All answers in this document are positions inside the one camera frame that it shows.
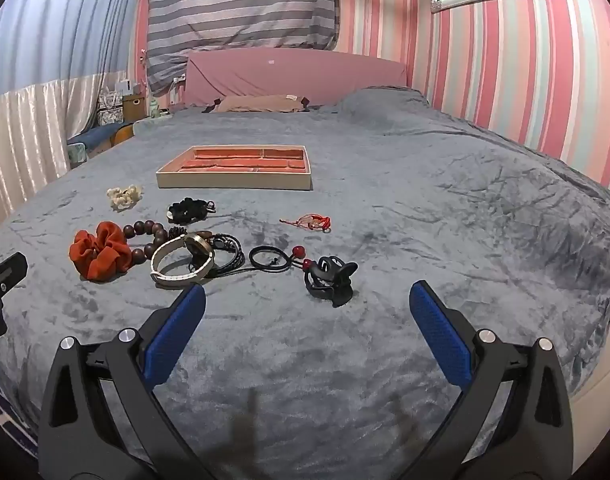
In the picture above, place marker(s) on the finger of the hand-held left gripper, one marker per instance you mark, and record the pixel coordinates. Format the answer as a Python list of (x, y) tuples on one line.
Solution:
[(5, 272)]

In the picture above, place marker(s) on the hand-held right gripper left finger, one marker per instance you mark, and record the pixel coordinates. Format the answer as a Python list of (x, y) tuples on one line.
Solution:
[(177, 330)]

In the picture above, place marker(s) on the striped grey pillow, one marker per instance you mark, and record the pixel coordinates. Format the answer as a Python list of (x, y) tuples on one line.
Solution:
[(240, 5)]

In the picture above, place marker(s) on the black hair claw clip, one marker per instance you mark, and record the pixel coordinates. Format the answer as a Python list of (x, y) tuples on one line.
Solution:
[(330, 285)]

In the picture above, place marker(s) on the grey plush blanket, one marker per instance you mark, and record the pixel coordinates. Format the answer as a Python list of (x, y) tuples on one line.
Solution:
[(410, 200)]

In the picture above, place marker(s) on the cream bed base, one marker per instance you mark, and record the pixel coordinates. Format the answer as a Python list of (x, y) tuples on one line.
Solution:
[(602, 395)]

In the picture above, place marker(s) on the pink pillow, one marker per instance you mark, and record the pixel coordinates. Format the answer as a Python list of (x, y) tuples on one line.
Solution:
[(295, 75)]

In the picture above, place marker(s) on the tan pillow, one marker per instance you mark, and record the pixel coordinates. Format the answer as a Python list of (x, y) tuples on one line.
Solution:
[(260, 103)]

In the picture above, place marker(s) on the patterned fabric bag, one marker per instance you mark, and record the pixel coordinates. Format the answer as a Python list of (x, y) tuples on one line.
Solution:
[(110, 107)]

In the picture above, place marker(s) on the blue curtain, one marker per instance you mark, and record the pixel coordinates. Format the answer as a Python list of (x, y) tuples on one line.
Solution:
[(60, 20)]

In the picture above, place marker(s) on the pale green box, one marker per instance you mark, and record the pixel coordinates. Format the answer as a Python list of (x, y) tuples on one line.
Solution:
[(77, 152)]

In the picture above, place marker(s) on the striped floor rug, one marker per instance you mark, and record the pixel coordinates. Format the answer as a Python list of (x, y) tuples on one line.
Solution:
[(10, 420)]

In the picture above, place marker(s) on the brown storage box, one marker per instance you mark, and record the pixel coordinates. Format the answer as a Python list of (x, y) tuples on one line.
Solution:
[(134, 109)]

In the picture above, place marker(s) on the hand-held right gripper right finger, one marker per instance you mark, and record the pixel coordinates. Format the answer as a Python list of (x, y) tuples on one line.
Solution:
[(440, 332)]

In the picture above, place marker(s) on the cream jewelry tray red lining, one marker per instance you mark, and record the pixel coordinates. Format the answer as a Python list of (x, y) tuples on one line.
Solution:
[(235, 179)]

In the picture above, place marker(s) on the white sheer curtain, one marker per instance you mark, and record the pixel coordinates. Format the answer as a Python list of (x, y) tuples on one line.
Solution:
[(30, 135)]

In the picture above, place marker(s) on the blue cushion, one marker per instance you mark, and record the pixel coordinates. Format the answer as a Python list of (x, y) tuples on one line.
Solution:
[(95, 136)]

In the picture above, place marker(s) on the green bottle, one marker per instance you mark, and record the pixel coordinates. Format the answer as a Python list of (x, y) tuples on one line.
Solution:
[(154, 109)]

